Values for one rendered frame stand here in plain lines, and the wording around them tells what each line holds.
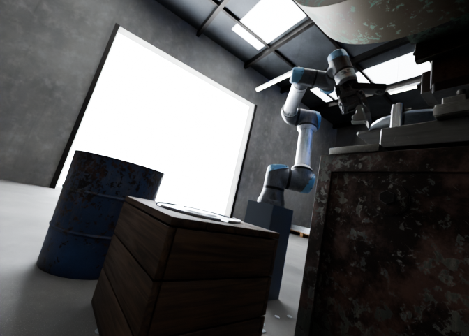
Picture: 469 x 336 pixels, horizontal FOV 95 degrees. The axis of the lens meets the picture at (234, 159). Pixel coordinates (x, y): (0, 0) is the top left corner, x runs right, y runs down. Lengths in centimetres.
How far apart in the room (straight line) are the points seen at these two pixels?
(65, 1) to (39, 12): 48
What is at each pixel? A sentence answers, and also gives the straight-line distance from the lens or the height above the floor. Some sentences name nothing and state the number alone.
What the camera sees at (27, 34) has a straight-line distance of 529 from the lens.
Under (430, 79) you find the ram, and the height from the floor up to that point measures 92.
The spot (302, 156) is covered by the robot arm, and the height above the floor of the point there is 75.
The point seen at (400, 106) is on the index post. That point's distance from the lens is 80.
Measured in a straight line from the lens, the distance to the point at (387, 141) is 72.
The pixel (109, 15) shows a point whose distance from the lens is 562.
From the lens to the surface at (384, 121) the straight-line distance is 88.
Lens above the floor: 40
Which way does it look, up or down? 12 degrees up
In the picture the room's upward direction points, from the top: 13 degrees clockwise
